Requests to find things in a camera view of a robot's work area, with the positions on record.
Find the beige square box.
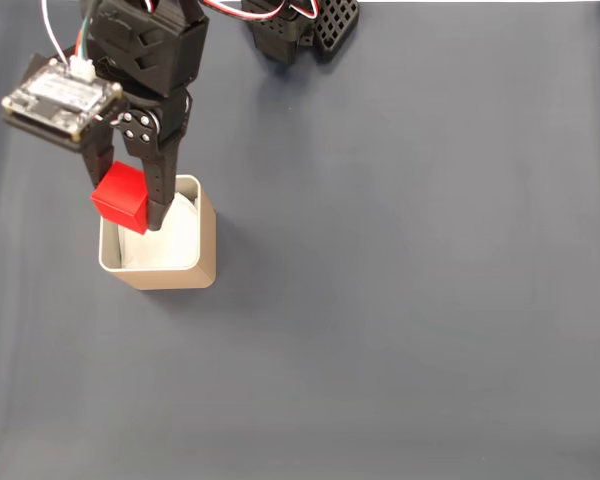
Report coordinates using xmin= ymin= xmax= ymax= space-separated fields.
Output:
xmin=97 ymin=174 xmax=217 ymax=292

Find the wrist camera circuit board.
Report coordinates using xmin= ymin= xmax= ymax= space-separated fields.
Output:
xmin=0 ymin=53 xmax=130 ymax=154

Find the white tissue paper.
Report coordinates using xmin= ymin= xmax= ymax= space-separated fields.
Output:
xmin=117 ymin=192 xmax=200 ymax=271

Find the white camera cable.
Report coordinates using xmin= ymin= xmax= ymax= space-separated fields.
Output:
xmin=41 ymin=0 xmax=97 ymax=81

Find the white red servo cable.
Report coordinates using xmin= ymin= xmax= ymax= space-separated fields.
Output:
xmin=199 ymin=0 xmax=327 ymax=24

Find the red cube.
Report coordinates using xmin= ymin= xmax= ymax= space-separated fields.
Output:
xmin=89 ymin=160 xmax=150 ymax=236

